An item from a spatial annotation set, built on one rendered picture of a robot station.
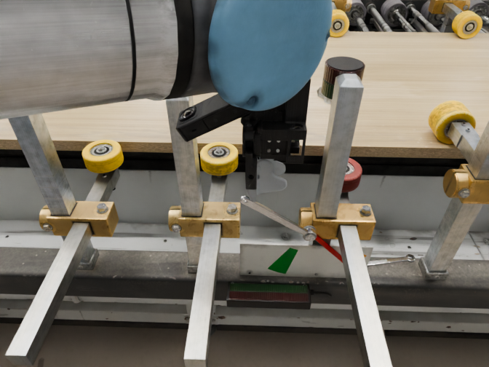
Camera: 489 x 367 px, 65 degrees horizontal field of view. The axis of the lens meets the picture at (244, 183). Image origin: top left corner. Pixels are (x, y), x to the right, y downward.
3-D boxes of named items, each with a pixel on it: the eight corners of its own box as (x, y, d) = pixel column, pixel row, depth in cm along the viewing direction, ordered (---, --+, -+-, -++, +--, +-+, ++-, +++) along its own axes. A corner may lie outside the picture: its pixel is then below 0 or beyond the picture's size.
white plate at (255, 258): (363, 279, 80) (374, 248, 74) (240, 276, 81) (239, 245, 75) (363, 277, 81) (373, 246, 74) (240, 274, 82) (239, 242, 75)
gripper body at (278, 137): (303, 169, 51) (313, 84, 43) (238, 168, 51) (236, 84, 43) (298, 137, 57) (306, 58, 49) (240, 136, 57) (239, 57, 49)
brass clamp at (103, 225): (111, 239, 75) (105, 221, 71) (43, 237, 75) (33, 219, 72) (120, 217, 79) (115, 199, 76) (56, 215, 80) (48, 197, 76)
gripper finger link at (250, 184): (256, 196, 53) (257, 143, 48) (245, 196, 53) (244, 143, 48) (256, 175, 57) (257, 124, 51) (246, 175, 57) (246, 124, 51)
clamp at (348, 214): (370, 240, 73) (376, 222, 70) (299, 239, 73) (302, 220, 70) (364, 219, 77) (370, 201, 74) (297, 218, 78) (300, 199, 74)
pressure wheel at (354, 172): (355, 221, 80) (367, 178, 73) (317, 219, 81) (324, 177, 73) (348, 195, 86) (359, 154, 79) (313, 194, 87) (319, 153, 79)
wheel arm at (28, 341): (36, 368, 55) (25, 354, 53) (13, 368, 55) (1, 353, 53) (121, 178, 89) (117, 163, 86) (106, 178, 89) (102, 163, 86)
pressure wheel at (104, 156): (137, 188, 88) (127, 147, 81) (106, 205, 84) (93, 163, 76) (118, 173, 92) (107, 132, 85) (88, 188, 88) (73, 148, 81)
